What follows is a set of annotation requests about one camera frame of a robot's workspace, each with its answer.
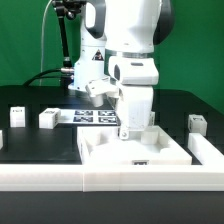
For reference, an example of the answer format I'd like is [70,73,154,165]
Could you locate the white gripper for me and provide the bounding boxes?
[116,85,154,140]

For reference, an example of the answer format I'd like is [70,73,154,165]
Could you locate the white square tabletop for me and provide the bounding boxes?
[77,126,192,166]

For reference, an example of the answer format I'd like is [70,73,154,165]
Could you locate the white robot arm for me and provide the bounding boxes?
[69,0,174,139]

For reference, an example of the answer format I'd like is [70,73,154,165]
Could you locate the white AprilTag sheet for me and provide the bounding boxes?
[59,109,117,125]

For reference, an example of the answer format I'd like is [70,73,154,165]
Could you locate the white U-shaped fence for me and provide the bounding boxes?
[0,132,224,193]

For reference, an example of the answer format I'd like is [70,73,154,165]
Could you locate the white block left edge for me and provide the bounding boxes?
[0,130,3,150]

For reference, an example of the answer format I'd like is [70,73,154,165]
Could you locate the black cables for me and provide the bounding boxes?
[22,67,75,88]

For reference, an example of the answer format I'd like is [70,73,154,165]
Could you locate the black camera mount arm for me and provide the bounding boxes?
[51,0,88,69]

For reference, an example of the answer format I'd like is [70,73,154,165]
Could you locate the white cable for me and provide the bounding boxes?
[39,0,54,87]

